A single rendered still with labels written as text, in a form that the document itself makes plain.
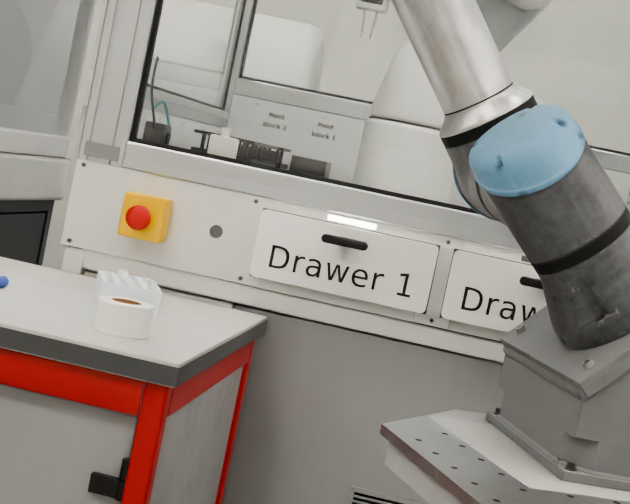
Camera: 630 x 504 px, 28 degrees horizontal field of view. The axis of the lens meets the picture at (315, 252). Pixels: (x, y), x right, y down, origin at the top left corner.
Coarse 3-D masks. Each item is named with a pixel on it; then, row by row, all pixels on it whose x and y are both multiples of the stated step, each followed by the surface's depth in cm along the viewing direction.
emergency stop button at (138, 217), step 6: (132, 210) 199; (138, 210) 199; (144, 210) 199; (126, 216) 200; (132, 216) 199; (138, 216) 199; (144, 216) 199; (150, 216) 200; (132, 222) 199; (138, 222) 199; (144, 222) 199; (132, 228) 200; (138, 228) 199; (144, 228) 200
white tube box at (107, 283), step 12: (108, 276) 181; (132, 276) 186; (96, 288) 182; (108, 288) 174; (120, 288) 174; (132, 288) 175; (144, 288) 176; (156, 288) 178; (96, 300) 178; (144, 300) 175; (156, 300) 176; (156, 312) 176
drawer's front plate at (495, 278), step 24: (456, 264) 198; (480, 264) 197; (504, 264) 197; (456, 288) 198; (480, 288) 197; (504, 288) 197; (528, 288) 196; (456, 312) 198; (480, 312) 198; (504, 312) 197; (528, 312) 197
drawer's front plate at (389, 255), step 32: (288, 224) 201; (320, 224) 200; (256, 256) 202; (320, 256) 201; (352, 256) 200; (384, 256) 199; (416, 256) 199; (320, 288) 201; (352, 288) 200; (384, 288) 200; (416, 288) 199
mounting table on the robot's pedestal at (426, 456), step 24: (384, 432) 134; (408, 432) 133; (432, 432) 136; (408, 456) 126; (432, 456) 124; (456, 456) 126; (480, 456) 128; (408, 480) 127; (432, 480) 121; (456, 480) 115; (480, 480) 117; (504, 480) 120
